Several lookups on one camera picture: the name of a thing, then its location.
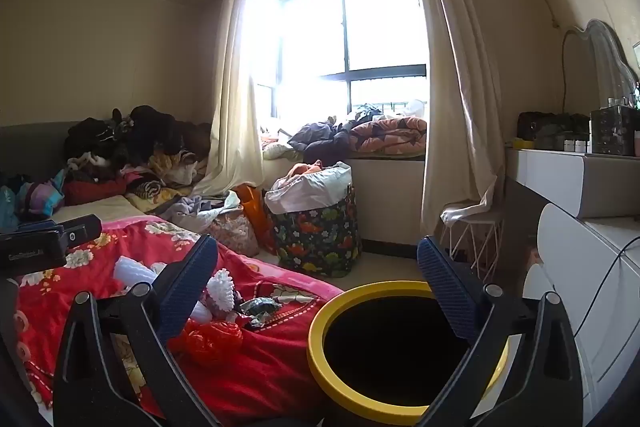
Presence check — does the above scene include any white plastic bag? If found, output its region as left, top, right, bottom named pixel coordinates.
left=264, top=162, right=353, bottom=215

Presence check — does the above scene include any floral fabric bag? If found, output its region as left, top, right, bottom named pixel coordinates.
left=210, top=212, right=261, bottom=258

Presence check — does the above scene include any white vanity dresser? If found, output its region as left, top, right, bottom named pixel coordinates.
left=505, top=147, right=640, bottom=408

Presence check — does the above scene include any black cable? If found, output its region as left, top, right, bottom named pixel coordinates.
left=580, top=237, right=640, bottom=323

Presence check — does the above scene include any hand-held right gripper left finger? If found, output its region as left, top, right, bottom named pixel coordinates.
left=52, top=234, right=221, bottom=427

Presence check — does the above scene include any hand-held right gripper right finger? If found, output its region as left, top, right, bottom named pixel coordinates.
left=416, top=235, right=583, bottom=427

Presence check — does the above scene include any orange patterned quilt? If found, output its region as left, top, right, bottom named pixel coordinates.
left=350, top=117, right=428, bottom=158

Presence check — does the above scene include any cream curtain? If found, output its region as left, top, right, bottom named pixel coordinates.
left=400, top=0, right=503, bottom=238
left=192, top=0, right=266, bottom=198

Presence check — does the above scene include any blue patterned cloth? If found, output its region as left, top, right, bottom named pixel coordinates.
left=0, top=172, right=67, bottom=233

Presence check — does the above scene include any wavy framed mirror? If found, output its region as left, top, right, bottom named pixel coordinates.
left=560, top=19, right=640, bottom=115

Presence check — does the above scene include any black bag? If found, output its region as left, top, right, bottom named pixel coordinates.
left=517, top=111, right=591, bottom=150

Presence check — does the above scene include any green white cloth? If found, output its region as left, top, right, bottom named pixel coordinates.
left=260, top=132, right=301, bottom=160

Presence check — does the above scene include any red cloth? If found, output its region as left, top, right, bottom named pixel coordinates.
left=62, top=179, right=127, bottom=208

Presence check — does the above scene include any beige patterned blanket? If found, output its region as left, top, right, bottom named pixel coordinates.
left=125, top=152, right=211, bottom=215

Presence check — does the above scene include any dark wrapper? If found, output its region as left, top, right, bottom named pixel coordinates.
left=239, top=297, right=282, bottom=329

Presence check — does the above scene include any grey bed headboard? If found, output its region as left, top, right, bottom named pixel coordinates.
left=0, top=122, right=76, bottom=180

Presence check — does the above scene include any orange cloth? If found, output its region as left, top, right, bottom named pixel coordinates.
left=287, top=162, right=326, bottom=180

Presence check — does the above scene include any black framed window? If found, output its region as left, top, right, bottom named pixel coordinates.
left=255, top=0, right=428, bottom=128

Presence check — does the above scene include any white foam fruit net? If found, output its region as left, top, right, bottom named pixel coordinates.
left=189, top=268, right=244, bottom=323
left=113, top=256, right=168, bottom=295

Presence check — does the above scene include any yellow-rimmed black bin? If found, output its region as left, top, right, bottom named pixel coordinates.
left=306, top=279, right=511, bottom=427

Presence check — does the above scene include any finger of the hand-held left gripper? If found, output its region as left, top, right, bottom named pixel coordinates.
left=0, top=214, right=103, bottom=270

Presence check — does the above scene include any orange bag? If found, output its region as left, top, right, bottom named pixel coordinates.
left=232, top=184, right=276, bottom=253

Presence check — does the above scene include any dark clear cosmetics box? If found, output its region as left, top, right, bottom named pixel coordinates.
left=590, top=104, right=640, bottom=156

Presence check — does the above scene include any red floral blanket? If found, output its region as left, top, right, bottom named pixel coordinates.
left=10, top=214, right=346, bottom=427

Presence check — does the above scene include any dinosaur print basket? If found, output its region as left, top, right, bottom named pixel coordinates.
left=264, top=187, right=362, bottom=279

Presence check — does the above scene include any pile of dark clothes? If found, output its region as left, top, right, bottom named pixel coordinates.
left=64, top=105, right=213, bottom=170

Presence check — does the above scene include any white wire stool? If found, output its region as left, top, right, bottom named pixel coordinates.
left=440, top=207, right=503, bottom=278

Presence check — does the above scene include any dark jacket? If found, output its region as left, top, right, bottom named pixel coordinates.
left=287, top=119, right=358, bottom=168

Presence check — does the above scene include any red plastic bag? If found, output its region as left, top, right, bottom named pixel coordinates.
left=170, top=321, right=244, bottom=368

